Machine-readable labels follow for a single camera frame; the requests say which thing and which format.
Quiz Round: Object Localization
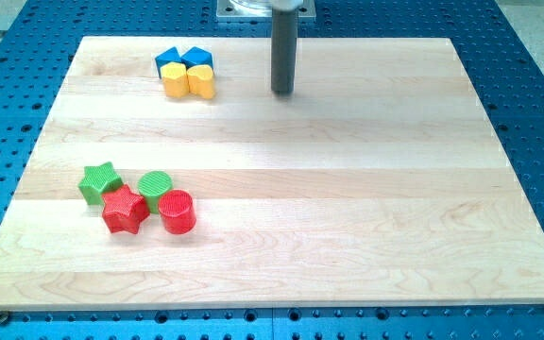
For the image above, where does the red cylinder block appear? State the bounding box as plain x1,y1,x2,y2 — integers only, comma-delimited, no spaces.
158,189,196,235

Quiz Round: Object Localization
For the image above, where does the light wooden board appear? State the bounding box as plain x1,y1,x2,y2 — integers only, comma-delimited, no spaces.
0,36,544,311

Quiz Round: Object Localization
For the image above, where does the yellow heart block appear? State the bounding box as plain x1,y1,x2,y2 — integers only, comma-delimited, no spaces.
187,64,216,99

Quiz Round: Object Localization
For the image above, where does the green cylinder block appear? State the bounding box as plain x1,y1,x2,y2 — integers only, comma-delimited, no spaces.
138,171,173,214

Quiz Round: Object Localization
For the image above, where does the yellow hexagon block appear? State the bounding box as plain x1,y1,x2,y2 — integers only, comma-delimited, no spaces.
161,62,190,98

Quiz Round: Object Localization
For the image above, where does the blue cube block right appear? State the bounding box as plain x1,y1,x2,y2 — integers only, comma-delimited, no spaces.
180,46,213,69

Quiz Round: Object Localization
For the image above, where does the blue cube block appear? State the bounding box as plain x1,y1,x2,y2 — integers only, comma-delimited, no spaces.
155,47,181,77
180,46,213,69

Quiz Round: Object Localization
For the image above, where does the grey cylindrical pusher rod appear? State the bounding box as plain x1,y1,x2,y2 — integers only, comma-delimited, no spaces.
271,8,298,95

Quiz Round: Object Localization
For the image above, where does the blue cube block left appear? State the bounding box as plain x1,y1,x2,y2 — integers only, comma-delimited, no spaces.
155,47,181,77

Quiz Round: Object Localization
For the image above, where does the red star block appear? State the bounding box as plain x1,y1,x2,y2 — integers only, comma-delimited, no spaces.
102,184,150,234

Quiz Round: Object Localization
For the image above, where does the green star block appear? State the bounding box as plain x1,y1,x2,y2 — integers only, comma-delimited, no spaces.
77,161,124,205

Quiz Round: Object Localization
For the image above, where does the left board stop screw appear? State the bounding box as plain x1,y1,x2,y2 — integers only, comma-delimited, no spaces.
0,311,11,326

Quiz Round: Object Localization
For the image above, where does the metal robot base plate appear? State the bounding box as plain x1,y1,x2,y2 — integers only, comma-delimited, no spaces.
215,0,316,23

